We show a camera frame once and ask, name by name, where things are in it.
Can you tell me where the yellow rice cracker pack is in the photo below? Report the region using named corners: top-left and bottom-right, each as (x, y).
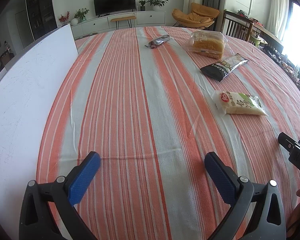
top-left (212, 90), bottom-right (267, 116)

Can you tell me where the long black green snack pack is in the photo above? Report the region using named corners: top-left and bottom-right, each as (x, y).
top-left (200, 54), bottom-right (249, 82)

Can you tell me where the clear yellow bread bag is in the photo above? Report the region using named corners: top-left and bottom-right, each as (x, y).
top-left (182, 30), bottom-right (234, 60)

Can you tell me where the silver purple snack bar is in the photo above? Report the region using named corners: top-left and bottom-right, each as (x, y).
top-left (145, 35), bottom-right (171, 49)

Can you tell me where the cluttered side table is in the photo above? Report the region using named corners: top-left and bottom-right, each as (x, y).
top-left (237, 10), bottom-right (300, 90)

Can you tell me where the white cardboard box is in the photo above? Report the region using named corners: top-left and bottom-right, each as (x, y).
top-left (0, 25), bottom-right (78, 239)

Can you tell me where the dark wooden dining chair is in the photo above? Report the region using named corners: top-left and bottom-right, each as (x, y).
top-left (221, 10), bottom-right (254, 42)

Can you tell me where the striped orange grey tablecloth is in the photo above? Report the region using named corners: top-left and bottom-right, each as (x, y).
top-left (37, 27), bottom-right (300, 239)

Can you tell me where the orange lounge chair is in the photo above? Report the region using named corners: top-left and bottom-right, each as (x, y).
top-left (172, 3), bottom-right (220, 29)

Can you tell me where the white tv cabinet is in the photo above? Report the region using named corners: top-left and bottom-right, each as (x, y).
top-left (71, 11), bottom-right (166, 40)

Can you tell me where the large green potted plant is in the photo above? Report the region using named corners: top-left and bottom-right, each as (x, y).
top-left (147, 0), bottom-right (168, 10)

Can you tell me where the red flower arrangement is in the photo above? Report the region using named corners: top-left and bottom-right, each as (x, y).
top-left (58, 11), bottom-right (70, 25)

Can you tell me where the small potted plant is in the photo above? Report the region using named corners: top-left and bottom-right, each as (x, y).
top-left (139, 0), bottom-right (146, 11)

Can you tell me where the green plant white vase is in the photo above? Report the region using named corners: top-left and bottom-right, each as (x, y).
top-left (70, 8), bottom-right (89, 25)

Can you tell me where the wooden bench stool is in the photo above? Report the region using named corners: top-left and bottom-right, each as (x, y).
top-left (110, 16), bottom-right (137, 30)

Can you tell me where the black television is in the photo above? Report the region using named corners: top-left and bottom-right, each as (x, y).
top-left (93, 0), bottom-right (136, 16)

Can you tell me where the black display cabinet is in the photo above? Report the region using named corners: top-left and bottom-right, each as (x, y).
top-left (25, 0), bottom-right (57, 40)

